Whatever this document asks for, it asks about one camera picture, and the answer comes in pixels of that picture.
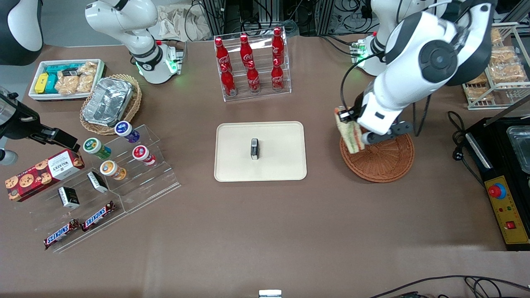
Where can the long teal snack box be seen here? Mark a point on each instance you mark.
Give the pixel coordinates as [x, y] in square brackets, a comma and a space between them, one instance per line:
[58, 68]

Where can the beige rectangular tray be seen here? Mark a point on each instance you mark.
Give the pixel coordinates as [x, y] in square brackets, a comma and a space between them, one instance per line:
[273, 165]

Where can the orange lid cup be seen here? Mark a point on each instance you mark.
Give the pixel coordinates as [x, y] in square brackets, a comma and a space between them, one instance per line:
[112, 169]

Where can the clear bag of biscuits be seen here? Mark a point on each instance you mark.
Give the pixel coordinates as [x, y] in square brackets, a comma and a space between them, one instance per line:
[67, 85]
[87, 78]

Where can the aluminium foil container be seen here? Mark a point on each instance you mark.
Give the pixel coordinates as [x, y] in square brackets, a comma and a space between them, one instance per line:
[108, 101]

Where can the yellow control panel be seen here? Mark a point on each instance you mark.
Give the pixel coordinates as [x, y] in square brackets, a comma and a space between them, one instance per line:
[507, 211]

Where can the red cookie box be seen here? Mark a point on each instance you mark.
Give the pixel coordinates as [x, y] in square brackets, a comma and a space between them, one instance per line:
[41, 174]

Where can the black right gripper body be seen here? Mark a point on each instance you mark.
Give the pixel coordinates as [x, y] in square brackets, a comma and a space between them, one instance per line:
[20, 123]

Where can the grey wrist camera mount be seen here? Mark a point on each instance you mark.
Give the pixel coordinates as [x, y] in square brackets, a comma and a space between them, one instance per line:
[389, 133]

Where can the red cola bottle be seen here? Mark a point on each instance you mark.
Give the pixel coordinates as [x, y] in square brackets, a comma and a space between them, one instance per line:
[277, 45]
[277, 76]
[253, 78]
[228, 82]
[246, 49]
[222, 54]

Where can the small black white carton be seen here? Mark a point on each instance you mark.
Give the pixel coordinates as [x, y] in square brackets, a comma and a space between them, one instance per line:
[97, 182]
[68, 197]

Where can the triangular sandwich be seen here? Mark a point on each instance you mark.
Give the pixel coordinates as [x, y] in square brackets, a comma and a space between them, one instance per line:
[351, 136]

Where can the light oval wicker basket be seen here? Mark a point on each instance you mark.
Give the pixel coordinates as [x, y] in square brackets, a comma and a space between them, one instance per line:
[134, 103]

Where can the clear acrylic stepped display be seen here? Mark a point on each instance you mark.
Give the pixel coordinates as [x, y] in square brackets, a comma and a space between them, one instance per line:
[153, 182]

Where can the red lid cup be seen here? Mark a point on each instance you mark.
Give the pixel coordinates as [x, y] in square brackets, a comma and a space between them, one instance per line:
[143, 154]

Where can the packaged bread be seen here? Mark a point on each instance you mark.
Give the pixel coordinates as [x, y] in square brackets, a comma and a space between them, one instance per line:
[479, 79]
[496, 36]
[503, 54]
[480, 93]
[507, 72]

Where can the small black box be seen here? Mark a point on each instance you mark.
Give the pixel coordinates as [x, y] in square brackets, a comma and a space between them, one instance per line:
[254, 149]

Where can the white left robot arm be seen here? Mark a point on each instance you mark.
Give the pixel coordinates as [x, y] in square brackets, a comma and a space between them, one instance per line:
[414, 62]

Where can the silver device edge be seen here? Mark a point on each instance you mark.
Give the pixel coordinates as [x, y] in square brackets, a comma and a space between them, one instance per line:
[270, 294]

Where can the purple lid cup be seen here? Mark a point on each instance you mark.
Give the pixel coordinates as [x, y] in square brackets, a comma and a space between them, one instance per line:
[125, 130]

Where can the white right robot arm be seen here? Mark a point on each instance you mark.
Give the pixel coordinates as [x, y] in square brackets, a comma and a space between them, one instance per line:
[124, 20]

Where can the black machine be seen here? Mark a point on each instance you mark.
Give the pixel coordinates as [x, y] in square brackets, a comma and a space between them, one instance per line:
[497, 161]

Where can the green lid cup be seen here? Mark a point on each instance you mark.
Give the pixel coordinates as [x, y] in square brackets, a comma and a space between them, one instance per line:
[95, 147]

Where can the Snickers bar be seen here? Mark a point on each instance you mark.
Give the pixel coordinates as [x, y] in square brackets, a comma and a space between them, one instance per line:
[61, 234]
[98, 216]

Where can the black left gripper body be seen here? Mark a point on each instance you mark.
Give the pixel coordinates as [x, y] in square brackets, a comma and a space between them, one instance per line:
[358, 100]

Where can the white plastic bin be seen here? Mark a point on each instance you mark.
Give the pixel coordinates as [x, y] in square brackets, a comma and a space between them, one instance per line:
[37, 68]

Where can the clear acrylic bottle rack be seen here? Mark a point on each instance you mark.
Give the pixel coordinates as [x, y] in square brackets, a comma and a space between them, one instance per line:
[258, 96]

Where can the yellow snack box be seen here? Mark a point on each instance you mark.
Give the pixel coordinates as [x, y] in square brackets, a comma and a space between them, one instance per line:
[41, 82]

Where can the round brown wicker basket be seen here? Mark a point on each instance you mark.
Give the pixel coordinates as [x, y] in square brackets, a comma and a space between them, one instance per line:
[385, 163]

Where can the crumpled beige paper bag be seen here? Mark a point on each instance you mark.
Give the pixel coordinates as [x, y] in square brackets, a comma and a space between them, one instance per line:
[174, 22]

